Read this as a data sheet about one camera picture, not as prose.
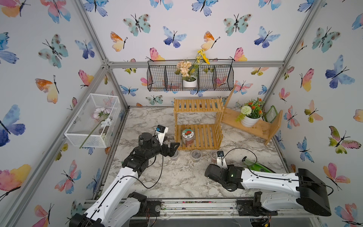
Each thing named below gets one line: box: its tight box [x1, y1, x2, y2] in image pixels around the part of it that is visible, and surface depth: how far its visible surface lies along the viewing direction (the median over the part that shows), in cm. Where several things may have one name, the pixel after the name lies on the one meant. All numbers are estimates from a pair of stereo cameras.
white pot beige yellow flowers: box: [174, 49, 211, 88], surface depth 86 cm
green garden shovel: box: [242, 156, 277, 174], surface depth 88 cm
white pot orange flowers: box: [235, 97, 266, 128], surface depth 92 cm
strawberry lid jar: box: [181, 128, 195, 147], surface depth 93 cm
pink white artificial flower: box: [79, 107, 113, 149], surface depth 74 cm
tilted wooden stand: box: [221, 85, 284, 147], surface depth 101 cm
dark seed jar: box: [190, 149, 202, 163], surface depth 89 cm
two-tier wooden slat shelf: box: [173, 97, 225, 151], surface depth 98 cm
